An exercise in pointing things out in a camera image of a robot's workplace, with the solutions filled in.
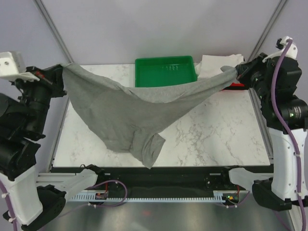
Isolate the right aluminium frame post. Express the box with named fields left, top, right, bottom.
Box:
left=248, top=0, right=289, bottom=61

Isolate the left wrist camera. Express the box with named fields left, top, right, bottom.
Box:
left=0, top=51, right=39, bottom=82

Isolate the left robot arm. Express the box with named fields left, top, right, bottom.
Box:
left=0, top=65, right=106, bottom=231

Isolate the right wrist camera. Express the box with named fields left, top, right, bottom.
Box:
left=262, top=36, right=298, bottom=63

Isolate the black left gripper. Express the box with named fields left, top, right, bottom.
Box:
left=13, top=63, right=69, bottom=135

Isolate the red folded t-shirt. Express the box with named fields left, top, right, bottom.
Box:
left=223, top=83, right=246, bottom=90

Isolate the grey t-shirt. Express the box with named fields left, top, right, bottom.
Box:
left=63, top=64, right=238, bottom=168

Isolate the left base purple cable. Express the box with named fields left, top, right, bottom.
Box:
left=88, top=180, right=128, bottom=209

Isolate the green plastic tray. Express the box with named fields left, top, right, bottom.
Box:
left=135, top=56, right=197, bottom=88

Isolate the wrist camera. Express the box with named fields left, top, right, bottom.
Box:
left=262, top=36, right=298, bottom=63
left=0, top=51, right=39, bottom=82

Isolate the white folded t-shirt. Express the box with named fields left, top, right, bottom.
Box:
left=195, top=54, right=244, bottom=80

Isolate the aluminium frame post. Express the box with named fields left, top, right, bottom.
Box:
left=33, top=0, right=75, bottom=63
left=248, top=0, right=289, bottom=61

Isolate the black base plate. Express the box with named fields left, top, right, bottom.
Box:
left=95, top=167, right=245, bottom=198

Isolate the white slotted cable duct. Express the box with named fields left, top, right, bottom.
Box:
left=68, top=191, right=225, bottom=203

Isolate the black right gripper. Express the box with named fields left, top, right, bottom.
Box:
left=237, top=52, right=274, bottom=103

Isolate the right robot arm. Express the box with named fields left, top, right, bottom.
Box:
left=220, top=53, right=308, bottom=211

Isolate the left aluminium frame post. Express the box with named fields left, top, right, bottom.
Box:
left=33, top=0, right=75, bottom=63

